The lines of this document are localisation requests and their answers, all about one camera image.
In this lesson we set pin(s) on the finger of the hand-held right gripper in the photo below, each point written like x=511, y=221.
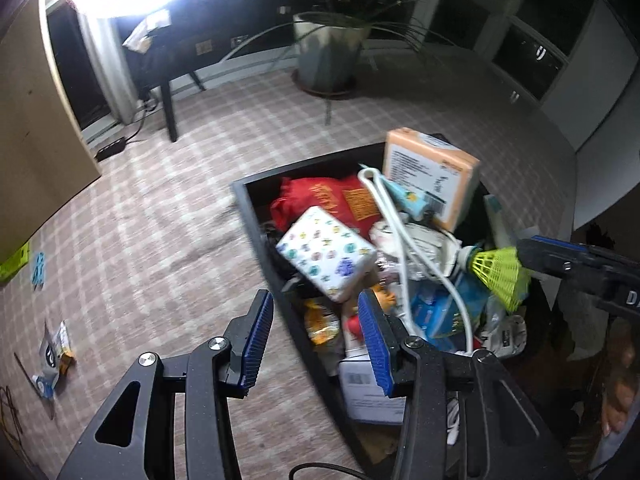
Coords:
x=555, y=241
x=550, y=260

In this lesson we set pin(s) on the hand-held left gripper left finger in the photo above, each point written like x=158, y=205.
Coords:
x=257, y=345

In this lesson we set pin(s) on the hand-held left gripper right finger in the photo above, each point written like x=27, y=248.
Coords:
x=374, y=345

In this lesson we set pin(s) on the yellow shuttlecock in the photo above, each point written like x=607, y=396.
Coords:
x=500, y=270

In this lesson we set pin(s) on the white barcode box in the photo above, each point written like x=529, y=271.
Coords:
x=365, y=400

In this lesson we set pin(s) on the yellow snack packet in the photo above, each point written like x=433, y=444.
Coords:
x=322, y=322

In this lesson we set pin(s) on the white lotion bottle blue cap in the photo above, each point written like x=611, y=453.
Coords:
x=500, y=225

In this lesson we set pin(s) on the blue wipes packet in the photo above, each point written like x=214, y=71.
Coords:
x=440, y=315

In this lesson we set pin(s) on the white bag black print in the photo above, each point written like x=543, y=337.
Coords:
x=505, y=335

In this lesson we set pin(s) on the colourful printed tissue pack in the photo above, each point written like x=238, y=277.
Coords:
x=325, y=252

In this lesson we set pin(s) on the white packet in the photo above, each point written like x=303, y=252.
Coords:
x=425, y=245

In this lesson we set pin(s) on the black storage bin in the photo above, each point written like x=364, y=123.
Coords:
x=260, y=210

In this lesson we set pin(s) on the orange cardboard box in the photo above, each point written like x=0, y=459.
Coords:
x=430, y=170

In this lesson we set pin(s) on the red snack bag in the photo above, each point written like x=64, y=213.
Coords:
x=320, y=195

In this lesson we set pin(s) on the person's right hand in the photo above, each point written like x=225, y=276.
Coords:
x=622, y=400

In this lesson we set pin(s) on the beige plaid carpet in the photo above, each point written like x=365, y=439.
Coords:
x=150, y=220

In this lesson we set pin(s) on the crumpled printed packet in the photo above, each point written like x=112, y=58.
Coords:
x=57, y=350

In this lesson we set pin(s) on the blue hand sanitizer bottle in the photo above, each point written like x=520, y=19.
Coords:
x=44, y=386

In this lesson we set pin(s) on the teal clothespin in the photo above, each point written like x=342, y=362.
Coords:
x=39, y=269

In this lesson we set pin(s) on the black power strip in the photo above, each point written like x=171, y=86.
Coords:
x=111, y=147

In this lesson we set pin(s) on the black table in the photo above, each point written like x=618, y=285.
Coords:
x=170, y=105

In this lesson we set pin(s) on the green leafy plant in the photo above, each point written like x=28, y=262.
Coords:
x=395, y=20

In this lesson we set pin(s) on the grey plant pot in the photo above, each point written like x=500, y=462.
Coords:
x=327, y=52

